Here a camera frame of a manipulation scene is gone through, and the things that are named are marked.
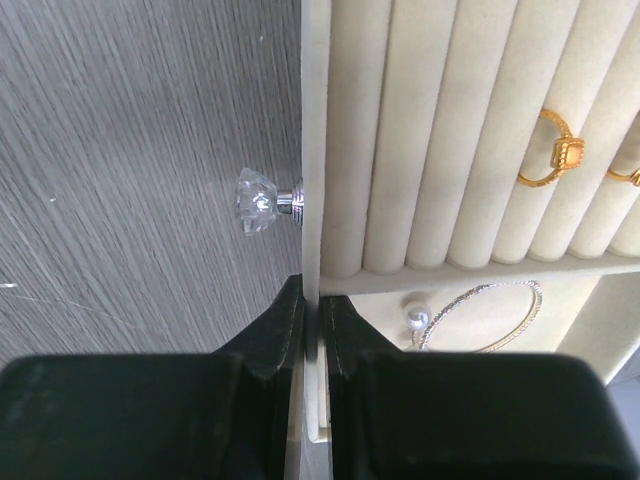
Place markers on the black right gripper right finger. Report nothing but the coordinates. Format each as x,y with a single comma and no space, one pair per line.
405,415

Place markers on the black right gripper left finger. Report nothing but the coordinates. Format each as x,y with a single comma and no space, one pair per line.
235,413

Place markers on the beige jewelry drawer tray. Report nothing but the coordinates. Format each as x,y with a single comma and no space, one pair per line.
480,156

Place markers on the white pearl earring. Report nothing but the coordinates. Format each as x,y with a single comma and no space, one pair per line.
417,316

